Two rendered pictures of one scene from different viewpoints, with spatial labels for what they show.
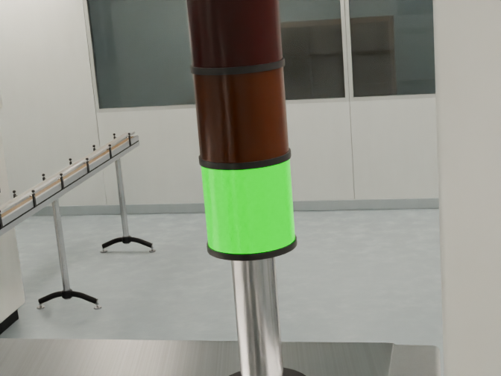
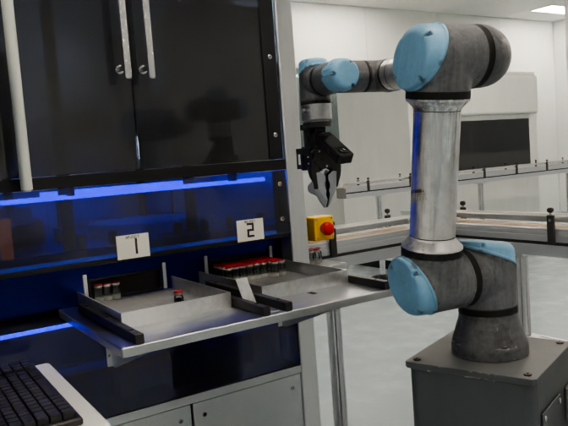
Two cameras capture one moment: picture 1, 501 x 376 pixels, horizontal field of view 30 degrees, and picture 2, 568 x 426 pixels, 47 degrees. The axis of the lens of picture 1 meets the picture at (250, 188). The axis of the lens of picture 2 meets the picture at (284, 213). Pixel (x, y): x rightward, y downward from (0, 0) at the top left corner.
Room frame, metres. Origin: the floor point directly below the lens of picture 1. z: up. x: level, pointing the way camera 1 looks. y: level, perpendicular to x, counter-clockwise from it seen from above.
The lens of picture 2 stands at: (-0.84, -1.42, 1.21)
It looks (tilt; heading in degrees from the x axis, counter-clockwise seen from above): 5 degrees down; 45
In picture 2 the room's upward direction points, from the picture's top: 4 degrees counter-clockwise
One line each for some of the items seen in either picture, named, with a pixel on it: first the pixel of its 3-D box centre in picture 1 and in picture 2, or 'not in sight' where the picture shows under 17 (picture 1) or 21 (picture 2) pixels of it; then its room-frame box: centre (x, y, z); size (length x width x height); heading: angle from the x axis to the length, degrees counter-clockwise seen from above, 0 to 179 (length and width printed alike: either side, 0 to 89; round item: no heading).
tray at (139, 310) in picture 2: not in sight; (150, 298); (0.03, -0.09, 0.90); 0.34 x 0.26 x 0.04; 77
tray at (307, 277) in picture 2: not in sight; (270, 276); (0.36, -0.16, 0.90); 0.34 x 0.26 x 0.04; 78
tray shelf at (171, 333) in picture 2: not in sight; (227, 302); (0.18, -0.19, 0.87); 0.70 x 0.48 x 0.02; 167
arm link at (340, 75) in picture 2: not in sight; (341, 76); (0.37, -0.44, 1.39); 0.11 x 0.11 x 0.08; 69
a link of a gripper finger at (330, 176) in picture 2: not in sight; (325, 188); (0.41, -0.34, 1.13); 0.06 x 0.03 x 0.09; 77
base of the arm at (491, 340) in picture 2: not in sight; (488, 327); (0.37, -0.79, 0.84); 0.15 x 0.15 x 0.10
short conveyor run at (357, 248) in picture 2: not in sight; (363, 237); (0.94, -0.03, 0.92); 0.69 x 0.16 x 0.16; 167
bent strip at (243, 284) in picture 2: not in sight; (256, 294); (0.15, -0.34, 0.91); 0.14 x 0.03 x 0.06; 77
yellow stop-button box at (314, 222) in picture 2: not in sight; (317, 227); (0.63, -0.10, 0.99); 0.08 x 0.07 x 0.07; 77
